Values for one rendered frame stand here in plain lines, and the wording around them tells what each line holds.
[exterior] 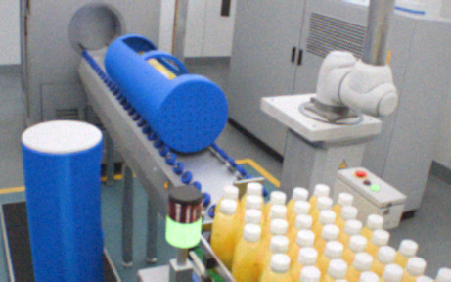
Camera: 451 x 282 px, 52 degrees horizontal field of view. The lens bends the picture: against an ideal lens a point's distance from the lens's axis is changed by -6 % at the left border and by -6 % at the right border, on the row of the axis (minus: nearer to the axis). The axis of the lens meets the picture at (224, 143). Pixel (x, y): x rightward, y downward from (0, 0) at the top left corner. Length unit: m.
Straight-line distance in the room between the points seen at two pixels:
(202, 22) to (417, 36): 4.48
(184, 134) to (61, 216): 0.53
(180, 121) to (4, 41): 4.86
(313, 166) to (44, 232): 1.11
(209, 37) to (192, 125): 5.42
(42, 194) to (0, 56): 4.87
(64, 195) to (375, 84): 1.19
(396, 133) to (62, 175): 2.17
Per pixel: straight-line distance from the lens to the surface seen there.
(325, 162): 2.07
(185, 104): 1.75
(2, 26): 6.42
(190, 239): 0.92
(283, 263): 1.02
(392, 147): 3.21
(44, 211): 1.74
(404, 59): 3.04
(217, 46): 7.26
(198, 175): 1.72
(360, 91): 1.91
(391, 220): 1.43
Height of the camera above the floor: 1.68
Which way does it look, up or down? 22 degrees down
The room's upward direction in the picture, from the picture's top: 6 degrees clockwise
